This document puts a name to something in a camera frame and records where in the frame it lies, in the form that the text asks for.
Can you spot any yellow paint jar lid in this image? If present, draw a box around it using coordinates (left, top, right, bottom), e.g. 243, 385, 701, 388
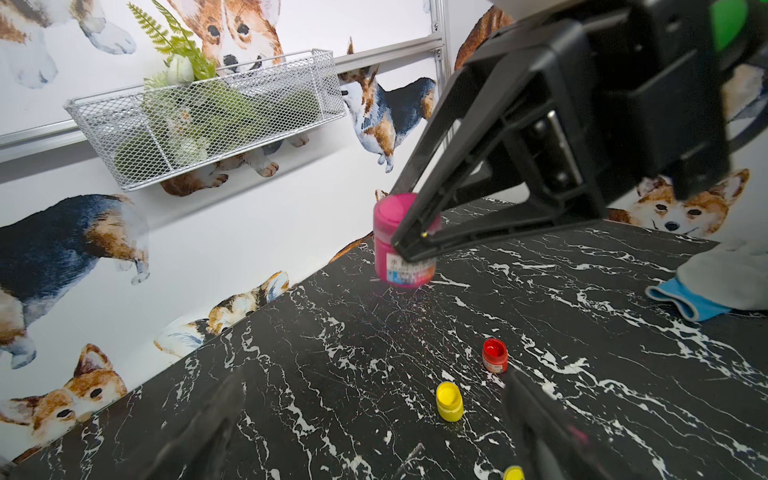
502, 465, 525, 480

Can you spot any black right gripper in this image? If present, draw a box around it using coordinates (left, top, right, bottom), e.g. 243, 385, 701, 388
392, 1, 730, 262

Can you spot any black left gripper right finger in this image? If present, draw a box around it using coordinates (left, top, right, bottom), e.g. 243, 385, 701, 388
502, 370, 606, 479

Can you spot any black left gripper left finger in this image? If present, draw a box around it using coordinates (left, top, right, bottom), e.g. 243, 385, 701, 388
138, 370, 246, 479

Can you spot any green fern plant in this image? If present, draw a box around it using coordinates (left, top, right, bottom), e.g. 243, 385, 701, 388
113, 1, 322, 184

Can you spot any red paint jar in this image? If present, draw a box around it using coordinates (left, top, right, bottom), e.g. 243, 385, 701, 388
482, 338, 508, 374

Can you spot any magenta paint jar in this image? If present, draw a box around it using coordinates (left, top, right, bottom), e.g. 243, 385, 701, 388
372, 191, 443, 291

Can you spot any white wire mesh basket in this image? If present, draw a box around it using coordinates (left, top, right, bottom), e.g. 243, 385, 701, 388
64, 49, 346, 192

